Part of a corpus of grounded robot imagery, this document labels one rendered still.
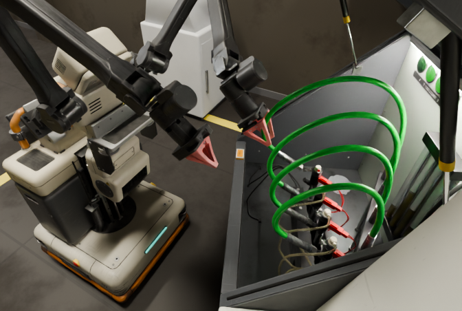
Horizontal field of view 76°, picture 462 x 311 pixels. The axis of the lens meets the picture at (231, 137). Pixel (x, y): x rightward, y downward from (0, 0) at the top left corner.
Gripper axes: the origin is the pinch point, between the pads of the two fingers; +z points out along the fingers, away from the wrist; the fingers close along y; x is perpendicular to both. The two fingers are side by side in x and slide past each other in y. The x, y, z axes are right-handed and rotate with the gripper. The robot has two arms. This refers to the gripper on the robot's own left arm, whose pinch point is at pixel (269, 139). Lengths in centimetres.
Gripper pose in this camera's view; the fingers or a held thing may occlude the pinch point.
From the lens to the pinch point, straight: 82.4
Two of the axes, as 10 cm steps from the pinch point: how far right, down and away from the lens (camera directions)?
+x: -7.5, 4.6, 4.7
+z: 6.0, 7.8, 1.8
